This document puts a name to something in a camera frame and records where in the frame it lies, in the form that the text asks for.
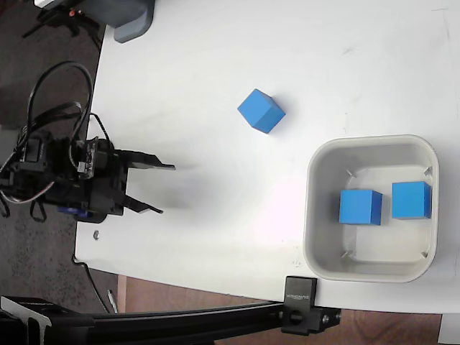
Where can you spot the black table clamp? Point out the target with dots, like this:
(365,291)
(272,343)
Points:
(300,298)

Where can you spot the brown wooden board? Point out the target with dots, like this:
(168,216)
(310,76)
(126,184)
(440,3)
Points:
(161,294)

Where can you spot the gray monitor stand base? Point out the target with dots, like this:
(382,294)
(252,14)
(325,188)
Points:
(129,21)

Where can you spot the black aluminium rail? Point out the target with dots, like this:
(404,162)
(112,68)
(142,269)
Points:
(179,320)

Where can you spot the white panel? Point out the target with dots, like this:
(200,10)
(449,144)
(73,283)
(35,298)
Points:
(449,330)

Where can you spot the black six-joint robot arm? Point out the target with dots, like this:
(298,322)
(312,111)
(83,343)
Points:
(54,169)

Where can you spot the small white stick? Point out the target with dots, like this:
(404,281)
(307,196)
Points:
(112,300)

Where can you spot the blue cube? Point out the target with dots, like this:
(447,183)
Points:
(357,206)
(260,108)
(409,199)

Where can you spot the black tripod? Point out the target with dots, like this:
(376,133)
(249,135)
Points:
(54,18)

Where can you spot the white square bin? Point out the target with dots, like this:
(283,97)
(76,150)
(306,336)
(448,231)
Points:
(359,151)

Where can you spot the small metal nut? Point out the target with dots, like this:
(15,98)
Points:
(96,234)

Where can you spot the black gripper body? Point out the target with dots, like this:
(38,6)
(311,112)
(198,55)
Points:
(108,179)

